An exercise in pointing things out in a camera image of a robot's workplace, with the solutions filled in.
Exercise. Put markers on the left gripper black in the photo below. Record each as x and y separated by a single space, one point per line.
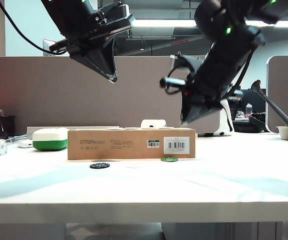
96 32

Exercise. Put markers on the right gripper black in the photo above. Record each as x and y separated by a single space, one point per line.
221 75

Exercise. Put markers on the green poker chip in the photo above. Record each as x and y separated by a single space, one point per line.
169 159

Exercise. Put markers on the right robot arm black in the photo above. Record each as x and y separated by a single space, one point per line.
214 15

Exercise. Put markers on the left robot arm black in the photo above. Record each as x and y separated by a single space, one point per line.
68 15

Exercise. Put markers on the white chip on box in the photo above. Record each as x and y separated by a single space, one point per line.
166 128
132 128

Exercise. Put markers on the brown cardboard box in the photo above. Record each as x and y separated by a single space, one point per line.
123 146

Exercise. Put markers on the white poker chip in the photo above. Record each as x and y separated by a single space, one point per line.
134 165

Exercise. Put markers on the black poker chip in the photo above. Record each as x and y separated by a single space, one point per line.
99 165

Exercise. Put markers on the white and black figure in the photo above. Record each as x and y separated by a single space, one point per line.
226 122

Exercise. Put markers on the black computer monitor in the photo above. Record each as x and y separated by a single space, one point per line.
252 100
235 110

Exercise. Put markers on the clear drink bottle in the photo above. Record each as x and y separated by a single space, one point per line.
249 109

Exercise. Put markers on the black bag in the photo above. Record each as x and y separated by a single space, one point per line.
250 125

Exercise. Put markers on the wide grey desk partition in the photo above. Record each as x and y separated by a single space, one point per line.
46 92

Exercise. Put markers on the red ceiling sign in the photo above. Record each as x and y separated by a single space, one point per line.
179 42

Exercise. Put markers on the long ceiling light strip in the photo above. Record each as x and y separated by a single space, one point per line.
166 23

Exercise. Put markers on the small white bowl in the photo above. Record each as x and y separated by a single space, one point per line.
285 132

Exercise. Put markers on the grey partition with white edge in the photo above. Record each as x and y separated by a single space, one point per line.
286 87

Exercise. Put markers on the white and green case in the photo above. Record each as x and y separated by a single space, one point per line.
49 140

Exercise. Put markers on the small white earbud case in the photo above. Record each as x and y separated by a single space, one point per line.
24 143

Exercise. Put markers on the black cup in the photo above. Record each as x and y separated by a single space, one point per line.
3 126

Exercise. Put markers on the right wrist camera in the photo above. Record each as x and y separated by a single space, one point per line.
181 77

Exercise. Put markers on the metal wall plate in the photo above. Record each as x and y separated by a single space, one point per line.
46 43

